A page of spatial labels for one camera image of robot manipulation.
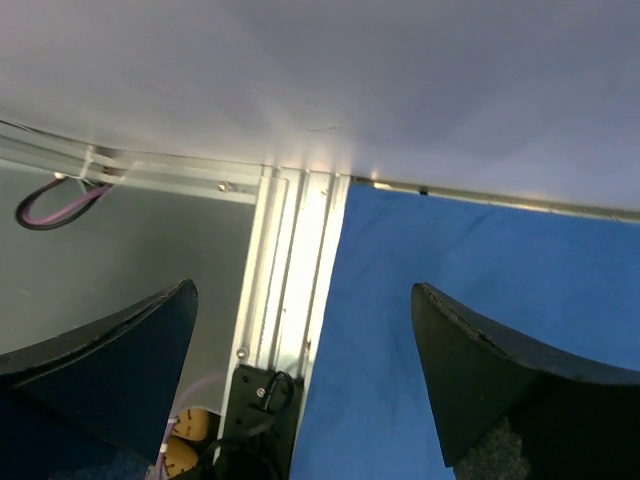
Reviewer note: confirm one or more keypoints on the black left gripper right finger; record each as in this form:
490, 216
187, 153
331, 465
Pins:
507, 406

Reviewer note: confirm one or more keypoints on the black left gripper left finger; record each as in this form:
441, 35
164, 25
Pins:
93, 403

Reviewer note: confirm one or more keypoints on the blue surgical wrap cloth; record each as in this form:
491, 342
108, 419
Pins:
567, 281

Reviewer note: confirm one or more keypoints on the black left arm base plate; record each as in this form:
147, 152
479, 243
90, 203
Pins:
260, 425

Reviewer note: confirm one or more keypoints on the aluminium front rail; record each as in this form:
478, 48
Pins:
297, 225

